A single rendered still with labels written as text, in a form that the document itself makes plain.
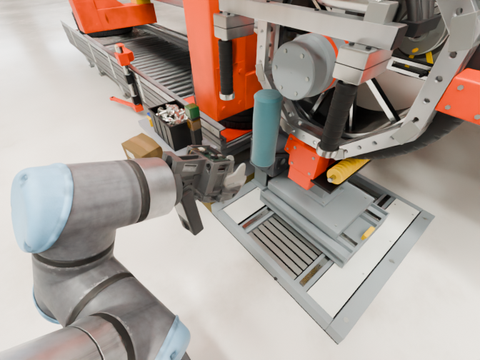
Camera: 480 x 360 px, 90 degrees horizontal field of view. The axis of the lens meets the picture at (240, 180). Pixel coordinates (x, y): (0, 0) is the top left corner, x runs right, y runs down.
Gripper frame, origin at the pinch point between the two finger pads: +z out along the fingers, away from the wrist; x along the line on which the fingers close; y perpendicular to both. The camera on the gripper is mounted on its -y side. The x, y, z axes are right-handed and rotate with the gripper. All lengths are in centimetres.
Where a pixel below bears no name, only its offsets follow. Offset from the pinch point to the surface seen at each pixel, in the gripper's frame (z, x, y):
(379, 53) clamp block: 3.9, -14.0, 30.0
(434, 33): 69, -8, 51
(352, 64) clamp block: 1.4, -11.7, 27.3
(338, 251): 55, -20, -31
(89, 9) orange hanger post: 51, 235, 24
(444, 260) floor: 102, -56, -28
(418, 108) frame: 25.9, -20.5, 25.5
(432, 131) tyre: 36.3, -24.7, 22.2
